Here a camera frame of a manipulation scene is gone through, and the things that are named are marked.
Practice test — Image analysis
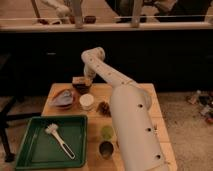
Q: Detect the dark metal cup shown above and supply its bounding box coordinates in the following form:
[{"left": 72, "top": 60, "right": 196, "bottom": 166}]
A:
[{"left": 99, "top": 141, "right": 114, "bottom": 159}]

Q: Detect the brown pine cone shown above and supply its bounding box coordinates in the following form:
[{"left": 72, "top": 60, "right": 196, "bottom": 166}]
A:
[{"left": 97, "top": 101, "right": 111, "bottom": 117}]

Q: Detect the black chair base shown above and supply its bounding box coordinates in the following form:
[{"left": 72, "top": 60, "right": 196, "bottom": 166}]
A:
[{"left": 0, "top": 53, "right": 43, "bottom": 164}]

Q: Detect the grey cloth in bowl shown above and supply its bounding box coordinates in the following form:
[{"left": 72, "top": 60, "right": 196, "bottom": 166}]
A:
[{"left": 49, "top": 89, "right": 74, "bottom": 107}]

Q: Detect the white cup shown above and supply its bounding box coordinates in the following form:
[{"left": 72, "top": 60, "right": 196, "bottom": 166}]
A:
[{"left": 79, "top": 94, "right": 94, "bottom": 110}]

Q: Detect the green tray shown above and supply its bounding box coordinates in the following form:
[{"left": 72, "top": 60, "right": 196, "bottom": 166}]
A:
[{"left": 15, "top": 115, "right": 87, "bottom": 171}]

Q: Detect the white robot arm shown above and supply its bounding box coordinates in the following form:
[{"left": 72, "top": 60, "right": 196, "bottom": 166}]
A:
[{"left": 81, "top": 47, "right": 169, "bottom": 171}]

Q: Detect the white dish brush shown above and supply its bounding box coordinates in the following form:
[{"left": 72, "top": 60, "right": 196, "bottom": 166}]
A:
[{"left": 45, "top": 123, "right": 75, "bottom": 160}]

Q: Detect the clutter on floor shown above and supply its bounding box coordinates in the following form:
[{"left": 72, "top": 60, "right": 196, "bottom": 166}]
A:
[{"left": 186, "top": 90, "right": 213, "bottom": 125}]

